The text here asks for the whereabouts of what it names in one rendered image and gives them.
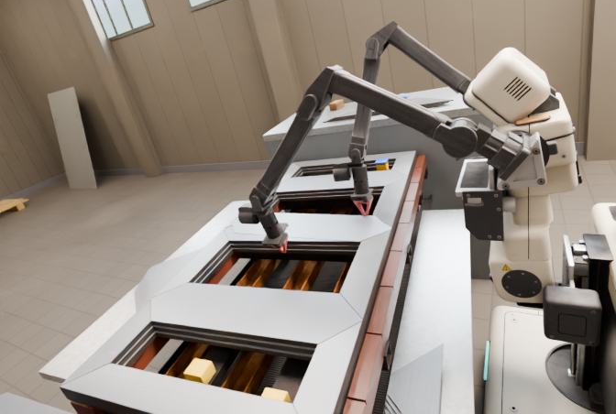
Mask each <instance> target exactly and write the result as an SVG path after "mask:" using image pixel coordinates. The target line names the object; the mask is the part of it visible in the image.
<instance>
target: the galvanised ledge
mask: <svg viewBox="0 0 616 414"><path fill-rule="evenodd" d="M442 343H443V344H444V350H443V363H442V379H443V383H442V398H441V414H475V412H474V376H473V341H472V305H471V268H470V232H469V231H468V230H467V229H466V227H465V216H464V209H463V210H430V211H423V212H422V217H421V221H420V227H419V232H418V236H417V241H416V246H415V250H414V255H413V260H412V269H411V274H410V278H409V283H408V288H407V292H406V297H405V302H404V307H403V312H402V316H401V325H400V329H399V334H398V340H397V344H396V349H395V354H394V358H393V363H392V368H391V373H390V378H391V374H392V373H393V372H395V371H397V370H398V369H400V368H402V367H404V366H405V365H407V364H409V363H410V362H412V361H413V360H415V359H417V358H418V357H420V356H422V355H424V354H426V353H428V352H429V351H431V350H433V349H434V348H435V347H437V346H439V345H440V344H442Z"/></svg>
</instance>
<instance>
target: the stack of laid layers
mask: <svg viewBox="0 0 616 414"><path fill-rule="evenodd" d="M416 160H417V156H416V152H415V155H414V158H413V161H412V165H411V169H410V172H409V175H408V178H407V180H406V183H405V187H404V190H403V193H402V196H401V201H400V204H399V207H398V210H397V212H396V215H395V219H394V222H393V225H392V227H391V226H389V225H388V224H387V225H388V226H389V228H391V230H390V236H389V239H388V242H387V244H386V247H385V251H384V254H383V257H382V259H381V262H380V265H379V271H378V274H377V276H376V279H375V282H374V286H373V289H372V291H371V294H370V297H369V300H368V306H367V308H366V311H365V314H364V318H363V319H362V320H363V321H362V323H361V326H360V329H359V332H358V336H357V340H356V343H355V346H354V349H353V353H352V355H351V358H350V361H349V364H348V368H347V371H346V375H345V378H344V381H343V385H342V387H341V390H340V393H339V396H338V399H337V402H336V405H335V410H334V413H333V414H343V410H344V407H345V404H346V401H347V395H348V392H349V389H350V386H351V383H352V379H353V376H354V373H355V370H356V367H357V363H358V358H359V355H360V351H361V348H362V345H363V342H364V339H365V335H366V332H367V329H368V326H369V320H370V317H371V313H372V311H373V308H374V304H375V301H376V298H377V295H378V292H379V288H380V282H381V280H382V276H383V273H384V270H385V266H386V264H387V260H388V257H389V254H390V250H391V245H392V242H393V238H394V235H395V233H396V229H397V226H398V222H399V220H400V216H401V213H402V207H403V205H404V202H405V198H406V195H407V191H408V189H409V185H410V182H411V178H412V175H413V170H414V167H415V163H416ZM334 165H335V164H329V165H319V166H309V167H300V168H299V169H298V170H297V171H296V172H295V173H294V174H293V175H292V176H291V178H295V177H302V176H303V175H311V174H323V173H333V166H334ZM369 188H370V189H374V192H372V193H371V195H373V197H380V195H381V193H382V191H383V189H384V186H378V187H369ZM354 192H355V189H354V188H345V189H330V190H313V191H283V192H276V194H275V195H274V197H273V198H274V203H273V204H271V205H270V206H271V207H272V209H273V208H274V207H275V206H276V205H277V204H278V203H279V202H290V201H310V200H331V199H351V197H350V196H351V195H352V194H353V193H354ZM385 224H386V223H385ZM224 231H225V234H226V237H227V239H228V242H227V243H226V244H225V245H224V246H223V247H222V248H221V249H220V250H219V252H218V253H217V254H216V255H215V256H214V257H213V258H212V259H211V260H210V261H209V262H208V263H207V264H206V265H205V266H204V267H203V268H202V269H201V270H200V271H199V272H198V273H197V274H196V275H195V276H194V277H193V278H192V279H191V280H190V281H189V283H202V284H205V283H206V282H207V281H208V280H209V278H210V277H211V276H212V275H213V274H214V273H215V272H216V271H217V270H218V268H219V267H220V266H222V265H223V264H224V263H225V261H226V260H227V259H228V258H229V257H230V256H231V255H232V254H233V253H234V252H242V253H280V254H317V255H356V253H357V250H358V248H359V245H360V243H361V242H362V241H360V242H350V241H336V240H323V239H310V238H297V237H288V242H287V250H286V253H282V252H281V251H280V250H278V249H277V248H275V247H273V246H271V245H268V246H263V244H262V241H263V239H264V238H265V236H266V235H258V234H235V233H234V230H233V226H232V225H231V226H229V227H227V228H225V229H224ZM157 336H158V337H163V338H169V339H175V340H181V341H186V342H192V343H202V344H209V345H214V346H220V347H225V348H231V349H237V350H242V351H249V352H254V353H260V354H270V355H276V356H282V357H288V358H293V359H299V360H304V361H310V362H311V360H312V357H313V355H314V351H315V349H316V346H317V343H304V342H297V341H291V340H284V339H277V338H270V337H264V336H257V335H251V334H244V333H237V332H225V331H218V330H211V329H205V328H198V327H192V326H185V325H178V324H171V323H165V322H158V321H150V323H149V324H148V325H147V326H146V327H145V328H144V329H143V330H142V331H141V332H140V333H139V334H138V335H137V336H136V337H135V338H134V339H133V340H132V341H131V342H130V343H129V344H128V346H127V347H126V348H125V349H124V350H123V351H122V352H121V353H120V354H119V355H118V356H117V357H116V358H115V359H114V360H113V361H112V362H111V364H115V365H122V366H127V367H130V366H131V365H132V364H133V363H134V362H135V361H136V360H137V358H138V357H139V356H140V355H141V354H142V353H143V352H144V351H145V349H146V348H147V347H148V346H149V345H150V344H151V343H152V342H153V341H154V339H155V338H156V337H157ZM60 390H61V391H62V393H63V394H64V395H65V397H66V398H67V399H69V400H72V401H75V402H78V403H82V404H84V405H87V406H90V407H94V408H97V409H101V410H105V411H108V412H111V413H114V414H151V413H148V412H145V411H142V410H138V409H132V408H130V407H126V406H123V405H120V404H116V403H114V402H110V401H107V400H103V399H100V398H95V397H91V396H88V395H84V394H82V393H78V392H75V391H72V390H69V389H66V388H62V387H60Z"/></svg>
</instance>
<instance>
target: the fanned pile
mask: <svg viewBox="0 0 616 414"><path fill-rule="evenodd" d="M443 350H444V344H443V343H442V344H440V345H439V346H437V347H435V348H434V349H433V350H431V351H429V352H428V353H426V354H424V355H422V356H420V357H418V358H417V359H415V360H413V361H412V362H410V363H409V364H407V365H405V366H404V367H402V368H400V369H398V370H397V371H395V372H393V373H392V374H391V378H390V383H389V387H388V393H387V397H386V402H385V406H386V407H385V411H384V414H441V398H442V383H443V379H442V363H443Z"/></svg>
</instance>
